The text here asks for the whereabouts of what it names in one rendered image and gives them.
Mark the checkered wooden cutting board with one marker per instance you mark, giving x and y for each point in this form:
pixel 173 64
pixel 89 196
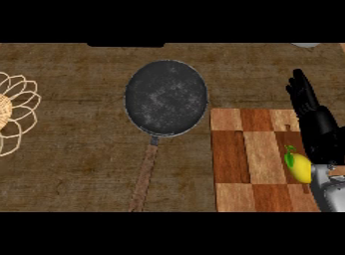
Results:
pixel 256 159

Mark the dark grey frying pan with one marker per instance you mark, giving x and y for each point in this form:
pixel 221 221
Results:
pixel 165 99

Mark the pale grey object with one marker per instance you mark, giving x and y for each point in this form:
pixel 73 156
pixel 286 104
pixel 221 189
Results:
pixel 305 44

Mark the yellow lemon with green leaf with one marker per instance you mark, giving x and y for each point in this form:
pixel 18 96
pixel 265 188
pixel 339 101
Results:
pixel 301 167

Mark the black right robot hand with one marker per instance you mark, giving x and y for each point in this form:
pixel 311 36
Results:
pixel 320 123

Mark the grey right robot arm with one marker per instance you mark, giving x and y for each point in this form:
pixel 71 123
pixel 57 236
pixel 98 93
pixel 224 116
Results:
pixel 335 192

